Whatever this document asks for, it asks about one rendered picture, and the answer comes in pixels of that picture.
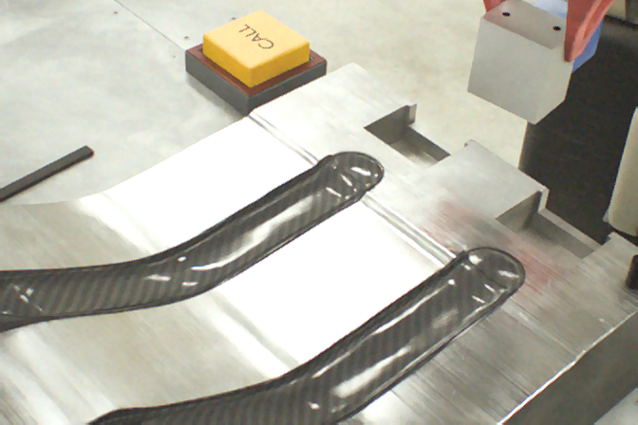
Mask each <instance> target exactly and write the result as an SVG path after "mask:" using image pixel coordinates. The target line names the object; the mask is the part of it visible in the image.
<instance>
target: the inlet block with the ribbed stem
mask: <svg viewBox="0 0 638 425"><path fill-rule="evenodd" d="M567 9H568V3H567V2H565V1H563V0H536V1H534V2H533V3H532V4H530V3H528V2H525V1H523V0H504V1H503V2H502V3H500V4H499V5H497V6H496V7H494V8H493V9H491V10H489V11H488V12H487V13H485V14H484V15H482V16H481V17H480V18H479V23H478V34H477V39H476V44H475V49H474V55H473V60H472V65H471V70H470V76H469V82H468V86H467V91H468V92H469V93H471V94H473V95H475V96H478V97H480V98H482V99H484V100H486V101H488V102H490V103H492V104H494V105H496V106H498V107H500V108H502V109H504V110H506V111H508V112H510V113H512V114H514V115H516V116H518V117H520V118H522V119H524V120H526V121H528V122H530V123H532V124H536V123H538V122H539V121H540V120H541V119H543V118H544V117H545V116H546V115H547V114H549V113H550V112H551V111H552V110H553V109H554V108H556V107H557V106H558V105H559V104H560V103H562V102H563V101H564V100H565V96H566V92H567V88H568V84H569V80H570V76H571V73H573V72H574V71H575V70H576V69H577V68H578V67H579V66H581V65H582V64H583V63H585V62H586V61H587V60H588V59H589V58H590V57H591V56H593V55H594V54H595V50H596V47H597V43H598V40H599V36H600V32H601V28H602V25H603V22H604V18H602V20H601V22H600V23H599V25H598V27H597V28H596V30H595V32H594V33H593V35H592V37H591V38H590V40H589V41H588V43H587V44H586V46H585V48H584V49H583V51H582V53H581V54H580V55H579V56H578V57H576V58H575V59H574V60H573V61H571V62H570V63H568V62H566V61H565V33H566V21H567Z"/></svg>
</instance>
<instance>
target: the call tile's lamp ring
mask: <svg viewBox="0 0 638 425"><path fill-rule="evenodd" d="M202 49H203V43H201V44H199V45H197V46H193V47H191V48H188V49H186V52H188V53H189V54H190V55H192V56H193V57H195V58H196V59H197V60H199V61H200V62H201V63H203V64H204V65H206V66H207V67H209V68H210V69H211V70H213V71H214V72H215V73H216V74H217V75H219V76H220V77H221V78H223V79H224V80H225V81H227V82H228V83H230V84H231V85H233V86H234V87H235V88H237V89H238V90H239V91H241V92H242V93H244V94H245V95H246V96H248V97H251V96H253V95H255V94H257V93H259V92H261V91H263V90H265V89H268V88H270V87H272V86H274V85H276V84H278V83H281V82H284V81H285V80H287V79H289V78H291V77H293V76H295V75H297V74H299V73H302V72H304V71H306V70H308V69H310V68H312V67H314V66H316V65H319V64H321V63H323V62H325V61H326V60H327V59H325V58H324V57H322V56H321V55H319V54H317V53H316V52H314V51H313V50H311V49H310V57H311V58H312V59H313V60H311V61H308V62H306V63H304V64H302V65H299V66H298V67H296V68H293V69H291V70H289V71H287V72H285V73H283V74H281V75H278V76H276V77H274V78H272V79H270V80H268V81H266V82H263V83H261V84H259V85H257V86H255V87H253V88H249V87H248V86H246V85H245V84H244V83H242V82H241V81H239V80H238V79H236V78H235V77H234V76H232V75H231V74H230V73H228V72H227V71H225V70H224V69H223V68H221V67H220V66H218V65H217V64H215V63H214V62H213V61H211V60H210V59H208V58H207V57H206V56H204V55H203V54H201V53H200V52H199V51H200V50H202Z"/></svg>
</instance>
